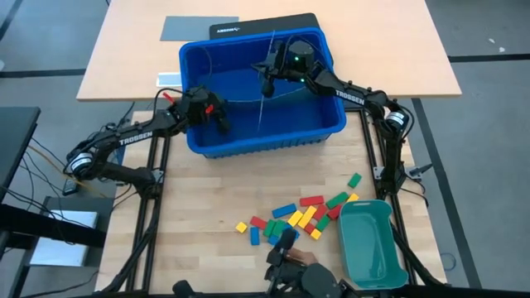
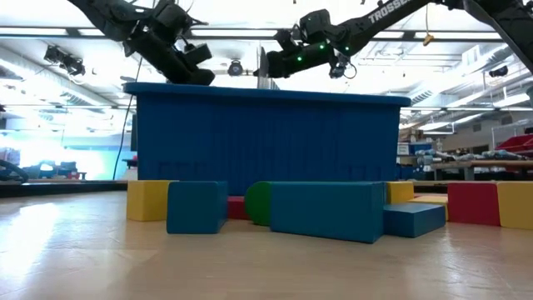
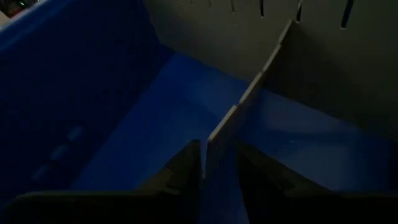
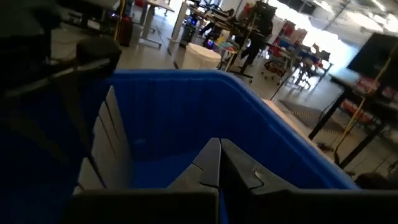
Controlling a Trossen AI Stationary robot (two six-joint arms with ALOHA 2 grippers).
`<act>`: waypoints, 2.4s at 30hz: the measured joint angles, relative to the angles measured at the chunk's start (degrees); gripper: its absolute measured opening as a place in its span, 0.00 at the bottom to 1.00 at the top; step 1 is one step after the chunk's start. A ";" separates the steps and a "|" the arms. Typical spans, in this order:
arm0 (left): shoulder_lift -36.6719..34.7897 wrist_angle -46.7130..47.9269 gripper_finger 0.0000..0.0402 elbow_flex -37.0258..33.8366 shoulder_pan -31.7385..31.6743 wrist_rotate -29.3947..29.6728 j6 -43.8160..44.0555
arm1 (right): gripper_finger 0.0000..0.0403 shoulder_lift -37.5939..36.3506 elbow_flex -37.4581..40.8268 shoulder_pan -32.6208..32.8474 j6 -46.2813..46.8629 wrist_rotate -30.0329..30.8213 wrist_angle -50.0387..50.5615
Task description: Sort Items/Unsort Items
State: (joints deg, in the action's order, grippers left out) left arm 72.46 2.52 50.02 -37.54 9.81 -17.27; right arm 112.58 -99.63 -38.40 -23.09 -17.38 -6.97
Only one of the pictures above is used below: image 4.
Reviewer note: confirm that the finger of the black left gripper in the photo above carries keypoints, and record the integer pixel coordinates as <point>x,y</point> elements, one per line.
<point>81,118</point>

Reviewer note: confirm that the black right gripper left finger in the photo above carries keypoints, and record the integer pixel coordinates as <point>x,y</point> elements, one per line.
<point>202,174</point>

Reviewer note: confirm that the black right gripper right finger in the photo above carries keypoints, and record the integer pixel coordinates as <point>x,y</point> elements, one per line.
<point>242,174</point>

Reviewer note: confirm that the long grey slotted divider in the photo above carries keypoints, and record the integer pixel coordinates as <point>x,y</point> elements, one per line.
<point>112,140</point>

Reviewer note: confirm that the large blue plastic bin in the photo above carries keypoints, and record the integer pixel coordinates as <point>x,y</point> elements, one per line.
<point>186,109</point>

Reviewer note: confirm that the grey floor mat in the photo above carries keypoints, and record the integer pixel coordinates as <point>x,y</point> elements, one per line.
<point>311,115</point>

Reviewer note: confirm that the white cylindrical bin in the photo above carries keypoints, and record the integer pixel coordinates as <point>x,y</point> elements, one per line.
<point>200,57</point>

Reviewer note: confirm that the white background desk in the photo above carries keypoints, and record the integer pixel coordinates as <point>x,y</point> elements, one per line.
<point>149,18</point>

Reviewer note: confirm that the dark background table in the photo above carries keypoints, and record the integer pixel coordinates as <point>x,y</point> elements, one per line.
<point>357,102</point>

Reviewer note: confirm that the black computer monitor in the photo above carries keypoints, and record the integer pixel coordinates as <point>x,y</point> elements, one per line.
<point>373,59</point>

